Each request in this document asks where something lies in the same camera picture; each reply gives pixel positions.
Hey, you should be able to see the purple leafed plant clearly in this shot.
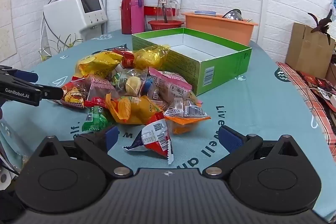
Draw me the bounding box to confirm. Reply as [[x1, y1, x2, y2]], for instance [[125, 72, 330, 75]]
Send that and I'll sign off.
[[308, 8, 334, 46]]

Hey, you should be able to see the metal bowl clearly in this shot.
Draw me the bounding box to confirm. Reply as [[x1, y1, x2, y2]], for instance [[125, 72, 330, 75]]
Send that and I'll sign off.
[[223, 9, 242, 21]]

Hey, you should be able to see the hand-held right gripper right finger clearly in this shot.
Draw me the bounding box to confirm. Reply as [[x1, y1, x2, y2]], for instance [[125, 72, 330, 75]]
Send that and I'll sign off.
[[202, 126, 307, 179]]

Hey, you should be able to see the red white triangular snack packet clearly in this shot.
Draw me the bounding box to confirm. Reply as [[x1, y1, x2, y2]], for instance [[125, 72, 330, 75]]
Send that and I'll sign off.
[[123, 112, 174, 165]]

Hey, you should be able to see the glass pitcher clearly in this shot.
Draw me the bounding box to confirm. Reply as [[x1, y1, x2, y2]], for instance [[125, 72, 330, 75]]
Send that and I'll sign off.
[[155, 0, 181, 24]]

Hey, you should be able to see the pile of assorted snack packets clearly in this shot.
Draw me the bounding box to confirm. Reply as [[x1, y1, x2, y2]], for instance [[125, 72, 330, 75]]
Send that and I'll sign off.
[[56, 45, 212, 135]]

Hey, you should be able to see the plaid cloth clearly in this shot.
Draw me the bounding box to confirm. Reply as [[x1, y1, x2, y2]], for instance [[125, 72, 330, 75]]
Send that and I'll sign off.
[[277, 61, 336, 147]]

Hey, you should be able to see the orange plastic basin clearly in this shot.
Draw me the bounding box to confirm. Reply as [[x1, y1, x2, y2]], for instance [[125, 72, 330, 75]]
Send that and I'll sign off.
[[181, 11, 259, 46]]

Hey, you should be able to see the red printed bag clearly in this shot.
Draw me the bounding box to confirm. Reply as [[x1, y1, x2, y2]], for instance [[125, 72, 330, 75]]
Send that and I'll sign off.
[[299, 70, 336, 109]]

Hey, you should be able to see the white machine with screen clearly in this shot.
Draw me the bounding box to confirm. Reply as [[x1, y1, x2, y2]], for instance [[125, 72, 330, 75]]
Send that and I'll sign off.
[[43, 0, 109, 42]]

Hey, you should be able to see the large cardboard box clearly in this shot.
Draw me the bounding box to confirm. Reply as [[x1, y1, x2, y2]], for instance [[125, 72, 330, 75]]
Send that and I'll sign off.
[[285, 22, 336, 72]]

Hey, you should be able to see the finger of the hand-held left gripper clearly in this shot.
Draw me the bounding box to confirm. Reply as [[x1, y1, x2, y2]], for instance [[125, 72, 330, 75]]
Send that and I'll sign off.
[[39, 85, 64, 100], [0, 65, 39, 83]]

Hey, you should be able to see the red plastic basin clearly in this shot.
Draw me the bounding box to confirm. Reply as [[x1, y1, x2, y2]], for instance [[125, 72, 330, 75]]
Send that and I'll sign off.
[[148, 20, 184, 31]]

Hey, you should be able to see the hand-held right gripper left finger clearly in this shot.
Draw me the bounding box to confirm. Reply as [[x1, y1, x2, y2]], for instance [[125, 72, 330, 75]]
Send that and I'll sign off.
[[31, 125, 134, 180]]

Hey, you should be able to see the red thermos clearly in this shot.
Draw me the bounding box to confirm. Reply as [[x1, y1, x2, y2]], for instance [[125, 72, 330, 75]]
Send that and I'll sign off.
[[121, 0, 143, 35]]

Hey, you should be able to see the pink bottle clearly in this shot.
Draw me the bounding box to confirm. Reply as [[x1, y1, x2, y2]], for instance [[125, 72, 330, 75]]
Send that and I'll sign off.
[[130, 0, 145, 34]]

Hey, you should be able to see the beige stone panel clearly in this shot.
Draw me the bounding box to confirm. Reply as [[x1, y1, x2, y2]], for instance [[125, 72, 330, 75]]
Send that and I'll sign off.
[[0, 0, 17, 62]]

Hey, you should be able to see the green cardboard box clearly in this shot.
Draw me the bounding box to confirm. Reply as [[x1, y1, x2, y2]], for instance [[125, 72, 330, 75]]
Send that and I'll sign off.
[[131, 28, 252, 96]]

